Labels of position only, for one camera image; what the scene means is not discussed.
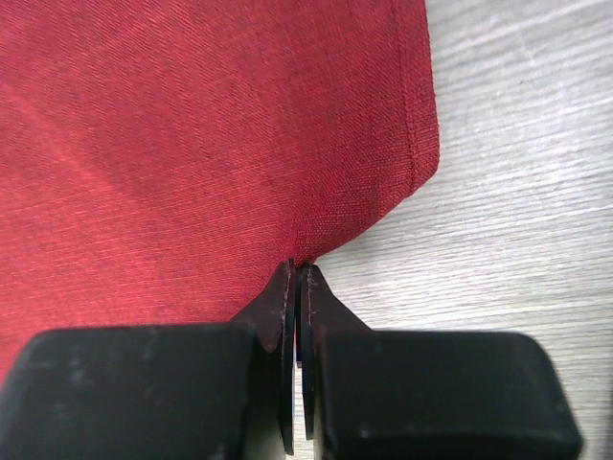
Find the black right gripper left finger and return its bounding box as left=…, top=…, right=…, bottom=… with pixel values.
left=1, top=261, right=297, bottom=459

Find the red cloth napkin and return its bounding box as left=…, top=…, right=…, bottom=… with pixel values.
left=1, top=1, right=439, bottom=370

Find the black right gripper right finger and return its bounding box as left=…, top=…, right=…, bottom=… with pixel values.
left=296, top=265, right=583, bottom=459

